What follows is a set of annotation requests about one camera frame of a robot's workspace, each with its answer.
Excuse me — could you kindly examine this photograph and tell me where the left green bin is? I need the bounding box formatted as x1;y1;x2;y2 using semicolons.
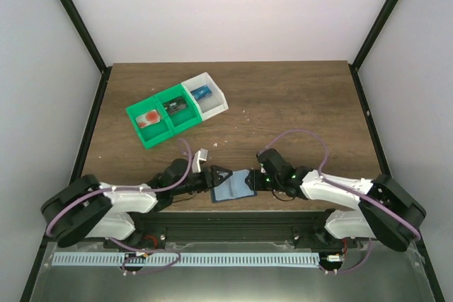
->
126;96;173;149

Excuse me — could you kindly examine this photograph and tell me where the middle green bin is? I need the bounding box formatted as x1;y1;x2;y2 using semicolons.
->
155;84;202;134

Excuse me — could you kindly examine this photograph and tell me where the left black side rail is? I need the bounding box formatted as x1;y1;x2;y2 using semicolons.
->
68;66;113;185

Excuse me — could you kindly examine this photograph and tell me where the light blue slotted cable duct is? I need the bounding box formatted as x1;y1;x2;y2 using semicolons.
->
52;252;320;268

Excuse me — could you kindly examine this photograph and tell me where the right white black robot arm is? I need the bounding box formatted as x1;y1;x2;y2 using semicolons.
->
245;149;426;252

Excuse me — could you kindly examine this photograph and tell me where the green bin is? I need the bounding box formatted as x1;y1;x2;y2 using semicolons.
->
126;96;173;149
155;84;202;134

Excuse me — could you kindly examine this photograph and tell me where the white bin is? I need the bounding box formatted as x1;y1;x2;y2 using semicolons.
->
181;72;229;121

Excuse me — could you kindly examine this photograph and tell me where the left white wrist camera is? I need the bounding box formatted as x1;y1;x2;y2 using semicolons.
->
191;149;208;173

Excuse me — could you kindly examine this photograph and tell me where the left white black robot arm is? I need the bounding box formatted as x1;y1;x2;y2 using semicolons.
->
40;158;233;248

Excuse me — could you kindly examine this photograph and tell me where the right black side rail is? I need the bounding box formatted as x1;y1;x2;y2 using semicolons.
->
348;64;391;176

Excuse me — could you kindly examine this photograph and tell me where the blue leather card holder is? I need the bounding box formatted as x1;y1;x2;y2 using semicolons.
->
211;170;258;203

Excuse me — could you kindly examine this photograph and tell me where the blue credit card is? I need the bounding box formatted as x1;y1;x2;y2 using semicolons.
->
190;85;212;102

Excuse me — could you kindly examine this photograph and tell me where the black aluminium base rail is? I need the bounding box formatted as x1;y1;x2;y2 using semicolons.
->
123;209;355;251

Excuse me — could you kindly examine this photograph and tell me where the grey metal sheet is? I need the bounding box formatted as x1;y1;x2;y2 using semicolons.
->
30;243;435;301

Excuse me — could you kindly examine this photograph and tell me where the left black frame post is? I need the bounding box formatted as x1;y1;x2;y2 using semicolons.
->
38;0;108;71

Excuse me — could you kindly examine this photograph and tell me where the white red credit card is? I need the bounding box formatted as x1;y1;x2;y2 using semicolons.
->
135;109;161;129

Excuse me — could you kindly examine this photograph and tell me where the black frame post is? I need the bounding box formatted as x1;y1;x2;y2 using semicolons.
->
38;0;108;71
352;0;421;69

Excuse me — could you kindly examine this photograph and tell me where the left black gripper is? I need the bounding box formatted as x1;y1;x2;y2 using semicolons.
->
173;165;233;197

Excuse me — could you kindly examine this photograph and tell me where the black side rail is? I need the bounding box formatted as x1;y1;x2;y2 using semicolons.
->
348;64;391;176
68;66;113;185

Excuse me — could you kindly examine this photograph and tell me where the right black frame post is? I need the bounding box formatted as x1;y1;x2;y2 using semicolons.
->
352;0;421;69

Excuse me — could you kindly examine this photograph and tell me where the black credit card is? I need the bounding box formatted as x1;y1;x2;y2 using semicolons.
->
163;96;187;115

